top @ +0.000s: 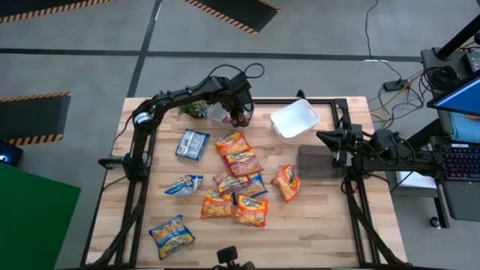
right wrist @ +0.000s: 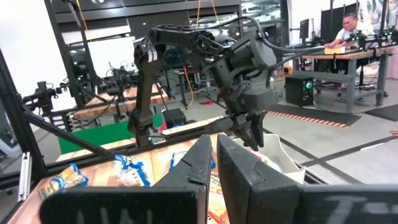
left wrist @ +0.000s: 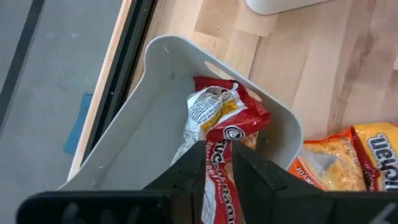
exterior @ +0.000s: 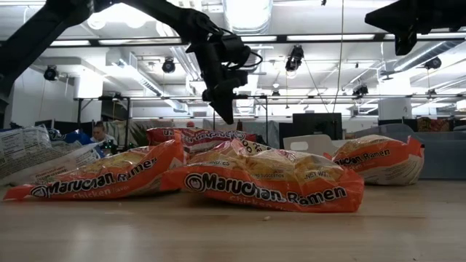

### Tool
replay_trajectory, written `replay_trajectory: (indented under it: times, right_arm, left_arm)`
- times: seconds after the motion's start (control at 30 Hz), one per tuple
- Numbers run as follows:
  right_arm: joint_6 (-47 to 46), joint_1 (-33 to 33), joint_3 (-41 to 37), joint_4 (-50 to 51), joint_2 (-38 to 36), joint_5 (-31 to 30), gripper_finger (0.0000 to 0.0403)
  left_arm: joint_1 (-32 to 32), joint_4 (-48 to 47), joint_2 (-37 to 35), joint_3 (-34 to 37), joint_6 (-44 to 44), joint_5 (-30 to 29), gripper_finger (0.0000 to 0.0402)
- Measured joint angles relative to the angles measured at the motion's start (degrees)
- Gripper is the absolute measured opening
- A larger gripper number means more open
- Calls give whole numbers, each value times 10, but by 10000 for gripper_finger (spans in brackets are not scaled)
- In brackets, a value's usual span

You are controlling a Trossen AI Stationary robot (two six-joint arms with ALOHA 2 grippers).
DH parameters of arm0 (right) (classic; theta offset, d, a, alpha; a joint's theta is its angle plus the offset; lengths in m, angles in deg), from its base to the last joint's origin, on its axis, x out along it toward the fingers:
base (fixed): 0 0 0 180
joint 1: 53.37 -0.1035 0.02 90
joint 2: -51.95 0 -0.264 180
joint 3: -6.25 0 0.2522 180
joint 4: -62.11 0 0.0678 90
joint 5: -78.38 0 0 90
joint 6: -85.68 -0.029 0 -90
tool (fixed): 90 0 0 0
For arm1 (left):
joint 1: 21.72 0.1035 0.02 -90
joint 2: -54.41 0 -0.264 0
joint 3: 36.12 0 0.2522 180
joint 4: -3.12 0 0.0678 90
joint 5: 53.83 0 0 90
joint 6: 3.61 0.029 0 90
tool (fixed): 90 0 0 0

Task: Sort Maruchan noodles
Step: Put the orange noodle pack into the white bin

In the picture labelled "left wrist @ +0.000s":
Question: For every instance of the blue floor tape patch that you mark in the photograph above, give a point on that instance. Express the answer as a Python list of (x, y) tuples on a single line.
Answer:
[(77, 127)]

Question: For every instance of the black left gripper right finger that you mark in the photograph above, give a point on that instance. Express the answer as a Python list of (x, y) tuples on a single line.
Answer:
[(258, 180)]

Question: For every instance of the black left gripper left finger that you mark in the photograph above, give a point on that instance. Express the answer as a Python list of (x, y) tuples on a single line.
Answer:
[(186, 174)]

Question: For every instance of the yellow-red roast beef ramen packet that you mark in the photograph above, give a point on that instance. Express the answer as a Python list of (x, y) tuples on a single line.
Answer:
[(382, 155)]

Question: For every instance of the red beef ramen packet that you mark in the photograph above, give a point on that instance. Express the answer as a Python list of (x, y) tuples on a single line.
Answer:
[(245, 115)]

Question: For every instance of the black metal table frame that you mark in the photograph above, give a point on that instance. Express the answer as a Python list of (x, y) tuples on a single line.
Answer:
[(124, 62)]

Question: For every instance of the orange chicken ramen packet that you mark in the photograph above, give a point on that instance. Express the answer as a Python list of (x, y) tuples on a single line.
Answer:
[(335, 161)]

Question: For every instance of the white plastic bin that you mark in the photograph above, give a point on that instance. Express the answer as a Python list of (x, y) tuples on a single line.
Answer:
[(149, 124), (273, 6)]

